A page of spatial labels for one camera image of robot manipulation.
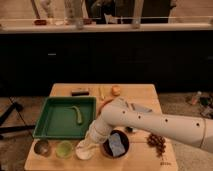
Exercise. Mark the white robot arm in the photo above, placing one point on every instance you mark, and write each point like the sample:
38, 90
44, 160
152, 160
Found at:
193, 131

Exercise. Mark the white paper cup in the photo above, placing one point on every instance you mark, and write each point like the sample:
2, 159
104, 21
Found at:
85, 150

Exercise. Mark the green plastic cup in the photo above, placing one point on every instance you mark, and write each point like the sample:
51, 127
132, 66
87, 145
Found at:
64, 149

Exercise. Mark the orange toy fruit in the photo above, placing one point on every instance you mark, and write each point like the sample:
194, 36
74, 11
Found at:
115, 90

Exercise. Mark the green toy vegetable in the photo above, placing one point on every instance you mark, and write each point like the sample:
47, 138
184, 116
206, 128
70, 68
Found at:
78, 115

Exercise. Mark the green plastic tray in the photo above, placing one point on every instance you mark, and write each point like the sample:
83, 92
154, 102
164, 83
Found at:
59, 121

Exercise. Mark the dark round bowl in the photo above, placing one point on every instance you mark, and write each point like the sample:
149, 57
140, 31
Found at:
105, 149

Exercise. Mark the blue cloth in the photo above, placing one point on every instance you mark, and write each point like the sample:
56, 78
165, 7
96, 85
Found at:
115, 145

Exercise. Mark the brown grape bunch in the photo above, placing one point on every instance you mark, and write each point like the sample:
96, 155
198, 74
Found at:
158, 142

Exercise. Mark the pink bottle on floor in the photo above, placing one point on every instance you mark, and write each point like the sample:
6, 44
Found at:
195, 98

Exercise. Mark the black tripod legs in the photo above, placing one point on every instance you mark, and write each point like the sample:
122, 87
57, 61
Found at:
11, 120

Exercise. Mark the red bowl on counter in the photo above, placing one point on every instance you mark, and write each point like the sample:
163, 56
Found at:
40, 22

